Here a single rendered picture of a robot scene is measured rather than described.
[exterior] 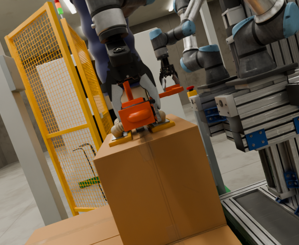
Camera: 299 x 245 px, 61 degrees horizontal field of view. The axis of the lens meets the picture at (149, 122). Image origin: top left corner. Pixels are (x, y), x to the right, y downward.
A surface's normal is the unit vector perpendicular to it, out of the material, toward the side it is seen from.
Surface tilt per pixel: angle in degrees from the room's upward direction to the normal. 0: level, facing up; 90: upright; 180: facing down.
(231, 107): 90
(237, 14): 90
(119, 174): 90
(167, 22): 90
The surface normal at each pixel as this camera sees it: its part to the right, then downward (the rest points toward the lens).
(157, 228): 0.07, 0.11
